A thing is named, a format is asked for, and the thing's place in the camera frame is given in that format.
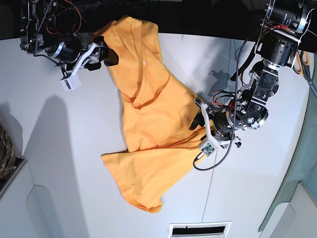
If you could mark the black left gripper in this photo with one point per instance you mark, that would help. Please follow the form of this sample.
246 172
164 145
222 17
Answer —
217 124

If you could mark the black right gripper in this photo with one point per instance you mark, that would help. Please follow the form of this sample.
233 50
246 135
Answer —
69 51

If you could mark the orange t-shirt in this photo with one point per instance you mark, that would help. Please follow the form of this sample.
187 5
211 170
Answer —
156 117

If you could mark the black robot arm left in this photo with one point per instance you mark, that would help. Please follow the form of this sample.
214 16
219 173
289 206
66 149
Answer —
281 32

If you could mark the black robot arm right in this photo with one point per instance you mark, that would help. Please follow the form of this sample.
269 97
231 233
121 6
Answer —
51 29

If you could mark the white vent grille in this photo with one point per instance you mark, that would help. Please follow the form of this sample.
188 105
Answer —
199 230

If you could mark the camouflage cloth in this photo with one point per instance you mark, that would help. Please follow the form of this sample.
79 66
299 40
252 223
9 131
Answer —
7 154

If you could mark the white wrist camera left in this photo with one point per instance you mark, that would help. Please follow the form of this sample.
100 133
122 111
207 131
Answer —
208 145

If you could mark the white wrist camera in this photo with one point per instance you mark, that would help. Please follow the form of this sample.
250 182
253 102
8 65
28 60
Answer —
208 145
71 83

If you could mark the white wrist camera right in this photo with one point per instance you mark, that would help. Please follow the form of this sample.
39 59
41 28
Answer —
71 83

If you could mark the orange handled scissors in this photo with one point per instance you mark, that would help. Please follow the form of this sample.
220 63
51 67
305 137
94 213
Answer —
302 67

